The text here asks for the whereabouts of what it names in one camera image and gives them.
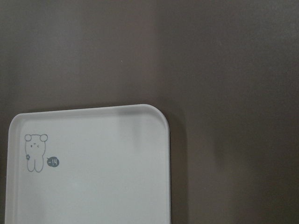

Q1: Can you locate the cream rabbit tray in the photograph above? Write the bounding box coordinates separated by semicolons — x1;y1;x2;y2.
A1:
5;104;171;224

